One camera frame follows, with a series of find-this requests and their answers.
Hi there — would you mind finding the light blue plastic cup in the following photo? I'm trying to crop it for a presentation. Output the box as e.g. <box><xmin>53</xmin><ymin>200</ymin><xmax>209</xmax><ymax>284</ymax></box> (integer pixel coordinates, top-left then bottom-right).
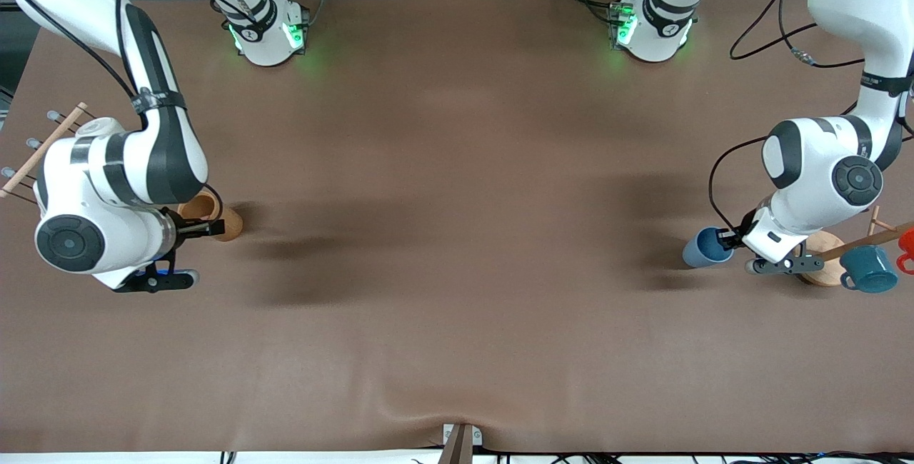
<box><xmin>681</xmin><ymin>226</ymin><xmax>736</xmax><ymax>269</ymax></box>

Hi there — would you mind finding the wooden cylinder chopstick holder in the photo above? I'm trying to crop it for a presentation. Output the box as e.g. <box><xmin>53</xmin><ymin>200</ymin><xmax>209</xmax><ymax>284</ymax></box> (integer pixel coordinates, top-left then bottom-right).
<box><xmin>176</xmin><ymin>189</ymin><xmax>244</xmax><ymax>243</ymax></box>

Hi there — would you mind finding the wooden mug tree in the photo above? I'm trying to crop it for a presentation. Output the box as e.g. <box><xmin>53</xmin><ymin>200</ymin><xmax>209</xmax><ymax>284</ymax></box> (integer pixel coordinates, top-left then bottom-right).
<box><xmin>794</xmin><ymin>205</ymin><xmax>914</xmax><ymax>288</ymax></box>

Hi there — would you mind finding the teal enamel mug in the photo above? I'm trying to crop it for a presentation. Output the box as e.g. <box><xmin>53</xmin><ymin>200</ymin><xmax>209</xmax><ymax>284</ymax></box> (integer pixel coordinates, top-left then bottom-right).
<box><xmin>838</xmin><ymin>244</ymin><xmax>900</xmax><ymax>295</ymax></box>

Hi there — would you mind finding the orange mug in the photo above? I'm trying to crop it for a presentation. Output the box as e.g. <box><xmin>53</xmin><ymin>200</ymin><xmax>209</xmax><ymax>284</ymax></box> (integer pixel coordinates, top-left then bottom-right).
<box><xmin>894</xmin><ymin>226</ymin><xmax>914</xmax><ymax>276</ymax></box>

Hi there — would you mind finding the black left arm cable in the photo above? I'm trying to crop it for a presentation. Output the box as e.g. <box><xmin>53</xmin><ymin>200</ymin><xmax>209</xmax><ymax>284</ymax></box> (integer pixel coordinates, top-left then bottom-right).
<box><xmin>708</xmin><ymin>0</ymin><xmax>914</xmax><ymax>235</ymax></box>

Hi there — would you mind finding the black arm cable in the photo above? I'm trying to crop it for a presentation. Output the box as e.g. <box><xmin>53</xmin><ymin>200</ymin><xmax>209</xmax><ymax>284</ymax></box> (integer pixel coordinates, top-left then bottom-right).
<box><xmin>708</xmin><ymin>0</ymin><xmax>914</xmax><ymax>235</ymax></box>
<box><xmin>0</xmin><ymin>0</ymin><xmax>273</xmax><ymax>123</ymax></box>

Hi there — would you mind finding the black wire cup rack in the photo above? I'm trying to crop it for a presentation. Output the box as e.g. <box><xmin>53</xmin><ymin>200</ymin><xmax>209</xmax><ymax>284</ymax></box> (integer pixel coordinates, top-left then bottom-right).
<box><xmin>0</xmin><ymin>101</ymin><xmax>95</xmax><ymax>205</ymax></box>

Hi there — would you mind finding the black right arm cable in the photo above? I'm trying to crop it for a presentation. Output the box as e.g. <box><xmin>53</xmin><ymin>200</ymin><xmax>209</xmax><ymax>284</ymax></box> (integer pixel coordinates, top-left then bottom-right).
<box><xmin>0</xmin><ymin>0</ymin><xmax>273</xmax><ymax>123</ymax></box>

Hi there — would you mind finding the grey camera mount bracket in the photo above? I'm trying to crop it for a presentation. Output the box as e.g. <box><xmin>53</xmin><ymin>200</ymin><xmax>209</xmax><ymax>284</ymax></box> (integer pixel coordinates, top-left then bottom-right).
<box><xmin>437</xmin><ymin>423</ymin><xmax>484</xmax><ymax>464</ymax></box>

